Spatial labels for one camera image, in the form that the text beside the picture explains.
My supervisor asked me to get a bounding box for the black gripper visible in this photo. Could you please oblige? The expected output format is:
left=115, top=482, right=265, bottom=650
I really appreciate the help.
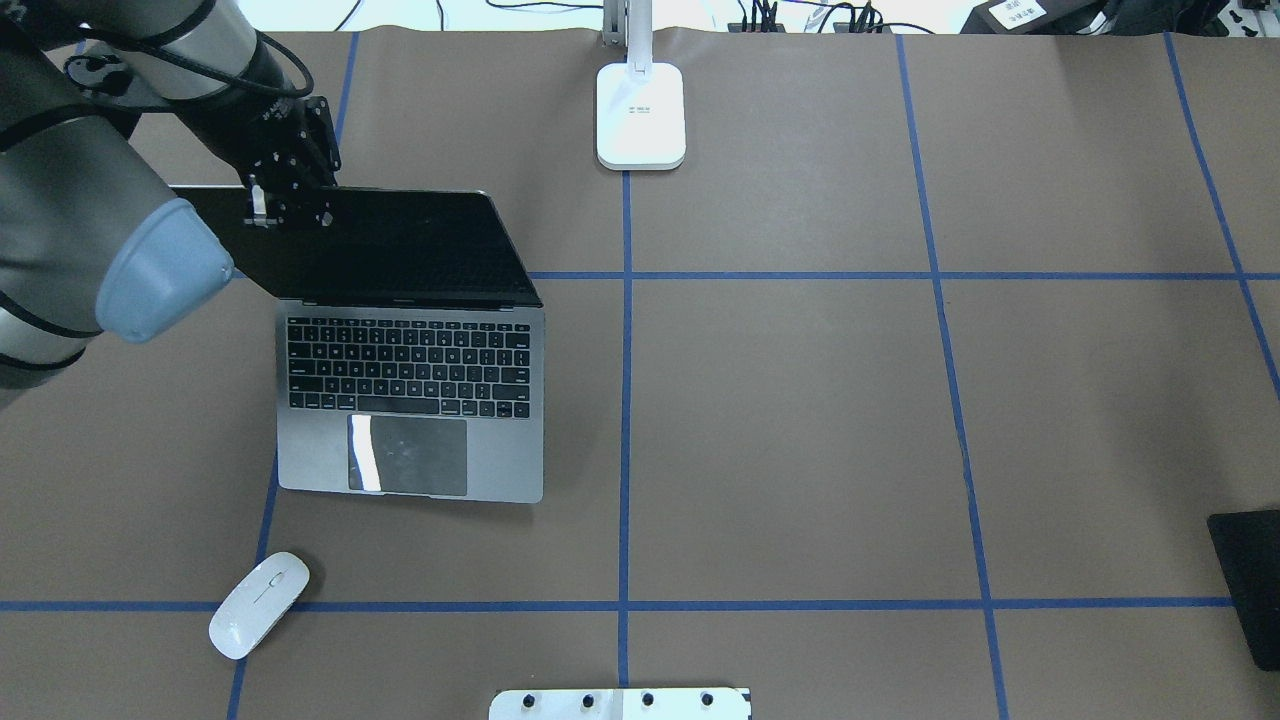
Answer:
left=238, top=96, right=340, bottom=229

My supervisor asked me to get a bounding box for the grey laptop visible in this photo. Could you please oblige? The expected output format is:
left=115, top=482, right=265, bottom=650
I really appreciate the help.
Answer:
left=175, top=186, right=547, bottom=503

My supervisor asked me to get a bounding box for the white computer mouse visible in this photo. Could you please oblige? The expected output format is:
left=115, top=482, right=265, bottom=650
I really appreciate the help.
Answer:
left=207, top=551, right=310, bottom=660

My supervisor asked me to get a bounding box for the black mouse pad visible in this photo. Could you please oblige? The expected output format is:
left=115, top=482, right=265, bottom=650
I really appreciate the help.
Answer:
left=1206, top=509, right=1279, bottom=673

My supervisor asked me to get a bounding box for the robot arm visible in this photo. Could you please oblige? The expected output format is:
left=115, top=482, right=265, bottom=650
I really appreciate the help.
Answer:
left=3, top=1, right=340, bottom=405

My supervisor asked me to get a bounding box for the white desk lamp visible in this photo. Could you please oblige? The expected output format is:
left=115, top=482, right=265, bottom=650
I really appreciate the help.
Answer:
left=594, top=1, right=687, bottom=172

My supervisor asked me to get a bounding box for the black box with label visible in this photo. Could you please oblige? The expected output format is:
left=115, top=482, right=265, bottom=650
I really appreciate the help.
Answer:
left=960, top=1, right=1115, bottom=35

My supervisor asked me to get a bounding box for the black power strip with cables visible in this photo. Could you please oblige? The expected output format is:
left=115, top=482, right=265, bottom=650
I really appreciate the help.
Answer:
left=724, top=1, right=890, bottom=35

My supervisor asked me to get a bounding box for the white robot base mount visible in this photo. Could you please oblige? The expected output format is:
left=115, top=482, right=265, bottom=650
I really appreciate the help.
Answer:
left=488, top=687, right=753, bottom=719

